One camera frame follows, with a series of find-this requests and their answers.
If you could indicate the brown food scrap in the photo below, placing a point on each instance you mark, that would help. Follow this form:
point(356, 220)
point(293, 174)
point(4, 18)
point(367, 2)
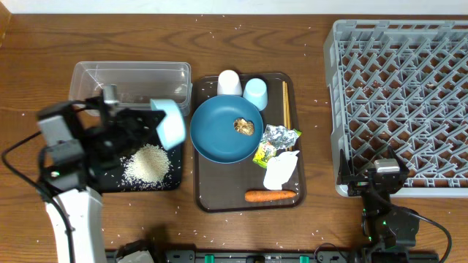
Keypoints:
point(243, 126)

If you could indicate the orange carrot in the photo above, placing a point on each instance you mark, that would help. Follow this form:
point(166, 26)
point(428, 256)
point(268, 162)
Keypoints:
point(268, 196)

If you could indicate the dark blue plate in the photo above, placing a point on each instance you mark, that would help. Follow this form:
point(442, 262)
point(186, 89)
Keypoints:
point(213, 133)

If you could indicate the wooden chopstick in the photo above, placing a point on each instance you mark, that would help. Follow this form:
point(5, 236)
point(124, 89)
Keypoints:
point(288, 112)
point(284, 99)

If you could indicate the white plastic cup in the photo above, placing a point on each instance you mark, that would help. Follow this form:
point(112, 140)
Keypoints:
point(229, 83)

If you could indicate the light blue plastic cup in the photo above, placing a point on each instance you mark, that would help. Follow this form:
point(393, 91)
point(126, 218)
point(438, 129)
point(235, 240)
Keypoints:
point(255, 91)

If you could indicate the grey dishwasher rack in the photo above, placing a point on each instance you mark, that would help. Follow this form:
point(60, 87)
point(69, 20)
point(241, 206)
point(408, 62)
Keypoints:
point(401, 85)

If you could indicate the left wooden chopstick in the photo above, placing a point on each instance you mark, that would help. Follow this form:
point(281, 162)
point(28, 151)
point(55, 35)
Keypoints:
point(284, 99)

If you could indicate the crumpled foil snack wrapper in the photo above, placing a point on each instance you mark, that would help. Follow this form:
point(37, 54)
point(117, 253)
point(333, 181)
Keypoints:
point(273, 139)

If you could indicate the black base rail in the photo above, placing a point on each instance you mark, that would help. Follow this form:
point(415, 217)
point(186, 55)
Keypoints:
point(144, 251)

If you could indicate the light blue bowl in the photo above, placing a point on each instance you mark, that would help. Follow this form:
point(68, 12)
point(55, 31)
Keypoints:
point(171, 130)

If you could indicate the right wooden chopstick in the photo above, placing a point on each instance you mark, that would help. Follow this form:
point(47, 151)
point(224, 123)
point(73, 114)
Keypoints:
point(288, 112)

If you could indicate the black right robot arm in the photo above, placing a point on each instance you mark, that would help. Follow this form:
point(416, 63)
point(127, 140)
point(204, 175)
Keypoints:
point(391, 230)

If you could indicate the dark brown serving tray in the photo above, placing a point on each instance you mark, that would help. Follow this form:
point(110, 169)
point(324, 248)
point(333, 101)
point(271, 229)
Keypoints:
point(222, 187)

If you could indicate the pile of rice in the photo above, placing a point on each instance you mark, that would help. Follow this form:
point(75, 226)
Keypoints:
point(147, 168)

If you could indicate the clear plastic bin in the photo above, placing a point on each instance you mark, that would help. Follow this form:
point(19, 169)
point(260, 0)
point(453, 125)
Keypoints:
point(137, 82)

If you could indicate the crumpled white paper napkin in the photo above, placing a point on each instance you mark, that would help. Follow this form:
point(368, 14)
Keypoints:
point(280, 169)

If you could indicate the black plastic tray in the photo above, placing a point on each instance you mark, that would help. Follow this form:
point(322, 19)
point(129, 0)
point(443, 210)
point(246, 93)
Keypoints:
point(111, 180)

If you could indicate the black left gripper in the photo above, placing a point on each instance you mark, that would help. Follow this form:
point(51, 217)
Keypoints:
point(129, 123)

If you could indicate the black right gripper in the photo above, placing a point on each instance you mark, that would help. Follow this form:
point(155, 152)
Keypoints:
point(345, 173)

